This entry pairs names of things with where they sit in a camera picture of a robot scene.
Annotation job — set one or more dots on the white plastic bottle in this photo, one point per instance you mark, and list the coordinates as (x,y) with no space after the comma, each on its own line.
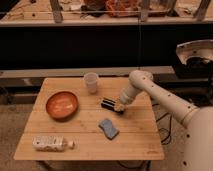
(52,143)

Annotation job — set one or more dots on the orange bowl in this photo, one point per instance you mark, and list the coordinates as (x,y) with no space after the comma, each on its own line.
(62,105)

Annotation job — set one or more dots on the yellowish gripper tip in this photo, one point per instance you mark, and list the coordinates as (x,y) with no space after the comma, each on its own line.
(119,107)

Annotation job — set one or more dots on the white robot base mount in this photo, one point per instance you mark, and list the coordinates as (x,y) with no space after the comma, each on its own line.
(197,48)

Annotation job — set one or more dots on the wooden folding table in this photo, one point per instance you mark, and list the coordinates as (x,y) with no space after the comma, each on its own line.
(138,137)

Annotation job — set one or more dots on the blue sponge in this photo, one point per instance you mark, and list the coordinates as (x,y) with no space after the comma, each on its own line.
(108,128)

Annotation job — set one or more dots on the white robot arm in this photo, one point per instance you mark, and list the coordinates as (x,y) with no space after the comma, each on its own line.
(198,151)

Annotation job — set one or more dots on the translucent plastic cup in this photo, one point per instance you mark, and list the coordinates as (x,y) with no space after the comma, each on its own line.
(91,82)

